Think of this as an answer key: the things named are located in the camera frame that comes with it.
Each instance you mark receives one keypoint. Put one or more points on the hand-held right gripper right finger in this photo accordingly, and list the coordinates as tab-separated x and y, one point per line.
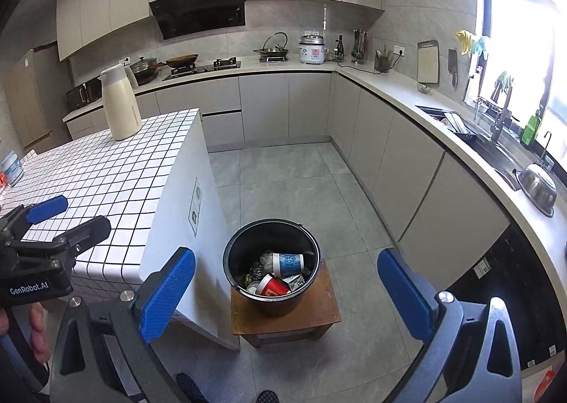
405	296

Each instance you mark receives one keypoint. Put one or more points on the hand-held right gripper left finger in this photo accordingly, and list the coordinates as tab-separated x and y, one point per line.
168	296

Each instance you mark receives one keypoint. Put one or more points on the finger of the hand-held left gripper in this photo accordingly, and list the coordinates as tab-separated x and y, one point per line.
86	232
46	209

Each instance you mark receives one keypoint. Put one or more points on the dark steel wool scrubber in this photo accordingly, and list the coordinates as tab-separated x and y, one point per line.
256	271

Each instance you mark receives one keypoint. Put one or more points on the black bucket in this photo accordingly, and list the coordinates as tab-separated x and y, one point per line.
270	305

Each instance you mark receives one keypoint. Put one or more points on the clear plastic bag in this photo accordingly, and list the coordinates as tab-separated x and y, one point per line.
267	261

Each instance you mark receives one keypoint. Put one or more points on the red paper cup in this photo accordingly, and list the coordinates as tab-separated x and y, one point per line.
274	287

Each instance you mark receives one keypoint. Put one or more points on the blue white paper cup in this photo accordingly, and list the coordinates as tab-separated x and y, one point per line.
288	264

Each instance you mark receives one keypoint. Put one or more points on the person's left hand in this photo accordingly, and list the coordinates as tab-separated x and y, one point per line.
40	332

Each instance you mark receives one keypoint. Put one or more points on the blue white tub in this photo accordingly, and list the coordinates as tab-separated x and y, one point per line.
12	169

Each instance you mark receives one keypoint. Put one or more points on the white black checkered tablecloth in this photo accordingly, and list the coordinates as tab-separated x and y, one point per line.
110	177

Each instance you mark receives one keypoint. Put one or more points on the brown wooden stool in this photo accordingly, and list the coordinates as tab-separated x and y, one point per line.
319	314

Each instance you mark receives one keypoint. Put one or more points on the island outlet panel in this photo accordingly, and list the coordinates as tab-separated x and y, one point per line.
195	208

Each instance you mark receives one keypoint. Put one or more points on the person's dark shoe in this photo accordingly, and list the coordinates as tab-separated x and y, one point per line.
190	389
268	397

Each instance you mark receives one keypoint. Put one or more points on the beige refrigerator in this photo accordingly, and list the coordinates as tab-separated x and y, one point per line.
31	101

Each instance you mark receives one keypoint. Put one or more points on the black built-in dishwasher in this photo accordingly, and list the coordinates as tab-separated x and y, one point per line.
522	296

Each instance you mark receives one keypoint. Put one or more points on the black microwave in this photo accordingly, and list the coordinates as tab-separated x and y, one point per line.
84	93

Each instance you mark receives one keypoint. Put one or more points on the cream thermos jug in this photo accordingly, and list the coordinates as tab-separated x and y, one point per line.
119	106

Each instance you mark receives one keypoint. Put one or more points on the beige base cabinets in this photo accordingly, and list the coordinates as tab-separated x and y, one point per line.
398	155

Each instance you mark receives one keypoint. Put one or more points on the kitchen sink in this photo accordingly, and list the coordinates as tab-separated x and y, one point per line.
491	155

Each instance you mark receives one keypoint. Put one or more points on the lidded cooking pot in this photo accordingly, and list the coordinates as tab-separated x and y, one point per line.
146	70

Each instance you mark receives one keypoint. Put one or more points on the steel mixing bowl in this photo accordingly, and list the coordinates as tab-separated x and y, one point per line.
538	188

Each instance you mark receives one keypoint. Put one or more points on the dish rack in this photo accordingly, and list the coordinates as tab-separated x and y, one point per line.
458	124

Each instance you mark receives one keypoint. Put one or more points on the metal kitchen faucet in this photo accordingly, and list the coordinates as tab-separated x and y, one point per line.
498	124

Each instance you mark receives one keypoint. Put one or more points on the black wok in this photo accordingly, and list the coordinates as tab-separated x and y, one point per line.
182	60

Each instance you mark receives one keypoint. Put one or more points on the small black faucet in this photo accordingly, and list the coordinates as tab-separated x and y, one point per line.
549	155

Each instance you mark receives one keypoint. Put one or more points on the green soap bottle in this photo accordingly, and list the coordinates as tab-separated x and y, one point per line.
530	130

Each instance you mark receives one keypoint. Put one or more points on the black gas stove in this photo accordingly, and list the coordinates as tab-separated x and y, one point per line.
217	66

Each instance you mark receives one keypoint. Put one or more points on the dark utensil holder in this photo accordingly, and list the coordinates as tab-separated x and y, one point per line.
383	62

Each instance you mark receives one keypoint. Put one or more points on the beige cutting board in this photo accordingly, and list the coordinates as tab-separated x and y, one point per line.
428	62

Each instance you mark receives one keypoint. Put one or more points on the green cloth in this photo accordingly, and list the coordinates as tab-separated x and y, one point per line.
504	82

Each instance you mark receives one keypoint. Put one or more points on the black cleaver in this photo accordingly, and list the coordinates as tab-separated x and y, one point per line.
452	64

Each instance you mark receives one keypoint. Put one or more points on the black range hood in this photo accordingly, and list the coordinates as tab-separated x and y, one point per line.
199	13

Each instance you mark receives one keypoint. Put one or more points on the dark glass bottle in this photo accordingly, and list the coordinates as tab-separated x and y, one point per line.
340	51

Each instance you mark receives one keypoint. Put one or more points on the hanging blue glove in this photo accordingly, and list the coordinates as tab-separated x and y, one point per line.
480	47

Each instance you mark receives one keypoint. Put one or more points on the hanging yellow gloves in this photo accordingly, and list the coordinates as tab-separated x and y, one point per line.
466	42

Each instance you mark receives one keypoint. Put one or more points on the white rice cooker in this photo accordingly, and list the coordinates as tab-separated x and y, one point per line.
313	51

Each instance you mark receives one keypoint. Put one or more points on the kitchen window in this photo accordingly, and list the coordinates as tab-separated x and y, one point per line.
522	31

